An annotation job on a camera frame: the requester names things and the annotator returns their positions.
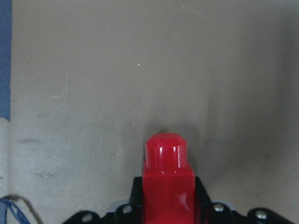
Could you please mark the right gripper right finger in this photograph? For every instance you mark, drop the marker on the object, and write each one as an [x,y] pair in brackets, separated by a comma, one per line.
[208,212]

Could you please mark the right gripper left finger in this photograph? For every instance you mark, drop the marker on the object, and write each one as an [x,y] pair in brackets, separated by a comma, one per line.
[126,213]

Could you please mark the red toy block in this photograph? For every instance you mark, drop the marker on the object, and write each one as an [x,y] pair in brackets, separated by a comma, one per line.
[168,181]

